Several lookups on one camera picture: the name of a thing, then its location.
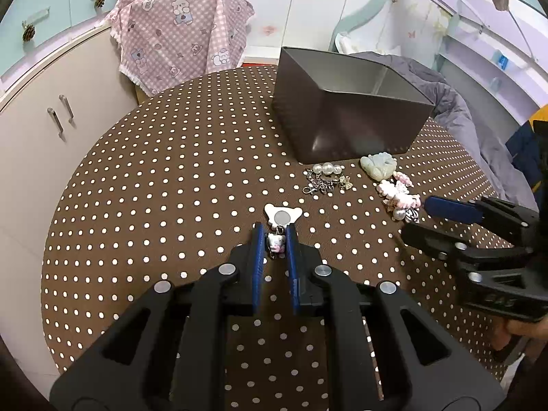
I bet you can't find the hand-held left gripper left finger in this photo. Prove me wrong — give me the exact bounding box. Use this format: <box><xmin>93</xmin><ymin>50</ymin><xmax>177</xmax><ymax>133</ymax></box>
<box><xmin>49</xmin><ymin>222</ymin><xmax>266</xmax><ymax>411</ymax></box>

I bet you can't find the pale green jade pendant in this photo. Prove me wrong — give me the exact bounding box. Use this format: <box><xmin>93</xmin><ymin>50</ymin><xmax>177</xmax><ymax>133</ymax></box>
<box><xmin>360</xmin><ymin>153</ymin><xmax>397</xmax><ymax>179</ymax></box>

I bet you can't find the teal drawer unit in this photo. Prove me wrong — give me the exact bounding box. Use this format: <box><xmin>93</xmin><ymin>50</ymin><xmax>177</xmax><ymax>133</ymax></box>
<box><xmin>0</xmin><ymin>0</ymin><xmax>124</xmax><ymax>83</ymax></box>

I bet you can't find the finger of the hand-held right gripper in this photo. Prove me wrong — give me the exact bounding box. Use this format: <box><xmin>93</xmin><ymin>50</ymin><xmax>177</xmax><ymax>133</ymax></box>
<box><xmin>400</xmin><ymin>221</ymin><xmax>532</xmax><ymax>282</ymax></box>
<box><xmin>424</xmin><ymin>195</ymin><xmax>541</xmax><ymax>246</ymax></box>

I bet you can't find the dark metal box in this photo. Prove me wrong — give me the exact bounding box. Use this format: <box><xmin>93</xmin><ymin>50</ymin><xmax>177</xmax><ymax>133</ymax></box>
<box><xmin>271</xmin><ymin>46</ymin><xmax>436</xmax><ymax>165</ymax></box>

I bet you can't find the pearl chain bracelet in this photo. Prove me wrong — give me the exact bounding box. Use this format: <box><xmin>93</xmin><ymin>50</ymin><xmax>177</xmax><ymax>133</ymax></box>
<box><xmin>302</xmin><ymin>161</ymin><xmax>354</xmax><ymax>196</ymax></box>

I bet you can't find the navy and yellow jacket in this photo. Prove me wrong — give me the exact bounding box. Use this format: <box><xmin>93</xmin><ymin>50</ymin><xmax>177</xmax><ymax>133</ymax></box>
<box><xmin>505</xmin><ymin>104</ymin><xmax>548</xmax><ymax>198</ymax></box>

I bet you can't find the beige cabinet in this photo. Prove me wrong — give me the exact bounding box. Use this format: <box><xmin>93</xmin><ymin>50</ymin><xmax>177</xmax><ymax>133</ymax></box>
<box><xmin>0</xmin><ymin>25</ymin><xmax>143</xmax><ymax>377</ymax></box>

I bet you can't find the brown polka dot tablecloth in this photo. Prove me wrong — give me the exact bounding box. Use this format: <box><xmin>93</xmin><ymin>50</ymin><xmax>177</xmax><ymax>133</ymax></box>
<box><xmin>40</xmin><ymin>65</ymin><xmax>515</xmax><ymax>411</ymax></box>

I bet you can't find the pink bear print cloth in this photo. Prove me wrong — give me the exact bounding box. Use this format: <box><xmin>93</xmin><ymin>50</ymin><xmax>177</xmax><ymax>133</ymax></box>
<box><xmin>105</xmin><ymin>0</ymin><xmax>257</xmax><ymax>97</ymax></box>

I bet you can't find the pink bead charm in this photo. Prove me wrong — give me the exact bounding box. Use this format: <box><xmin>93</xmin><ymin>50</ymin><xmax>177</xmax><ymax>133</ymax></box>
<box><xmin>377</xmin><ymin>171</ymin><xmax>423</xmax><ymax>223</ymax></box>

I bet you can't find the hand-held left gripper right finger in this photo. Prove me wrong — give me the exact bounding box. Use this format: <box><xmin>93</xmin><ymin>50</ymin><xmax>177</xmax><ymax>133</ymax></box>
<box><xmin>285</xmin><ymin>224</ymin><xmax>507</xmax><ymax>411</ymax></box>

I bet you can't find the white bear keychain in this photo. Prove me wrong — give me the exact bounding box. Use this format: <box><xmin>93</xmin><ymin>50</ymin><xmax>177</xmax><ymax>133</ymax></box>
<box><xmin>263</xmin><ymin>204</ymin><xmax>301</xmax><ymax>260</ymax></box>

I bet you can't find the person's right hand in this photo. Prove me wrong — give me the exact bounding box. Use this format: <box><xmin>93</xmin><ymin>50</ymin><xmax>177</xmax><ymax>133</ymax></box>
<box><xmin>491</xmin><ymin>313</ymin><xmax>548</xmax><ymax>352</ymax></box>

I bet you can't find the grey padded jacket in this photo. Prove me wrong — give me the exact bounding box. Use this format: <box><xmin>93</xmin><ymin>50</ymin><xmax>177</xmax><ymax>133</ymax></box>
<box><xmin>351</xmin><ymin>51</ymin><xmax>538</xmax><ymax>211</ymax></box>

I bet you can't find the metal cabinet handle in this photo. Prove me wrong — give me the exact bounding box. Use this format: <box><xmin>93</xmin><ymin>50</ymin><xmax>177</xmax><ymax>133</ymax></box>
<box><xmin>47</xmin><ymin>107</ymin><xmax>66</xmax><ymax>141</ymax></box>
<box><xmin>59</xmin><ymin>95</ymin><xmax>75</xmax><ymax>126</ymax></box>

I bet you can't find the white wardrobe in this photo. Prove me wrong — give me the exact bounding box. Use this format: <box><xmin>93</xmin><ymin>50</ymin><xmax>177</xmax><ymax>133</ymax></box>
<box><xmin>216</xmin><ymin>0</ymin><xmax>383</xmax><ymax>60</ymax></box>

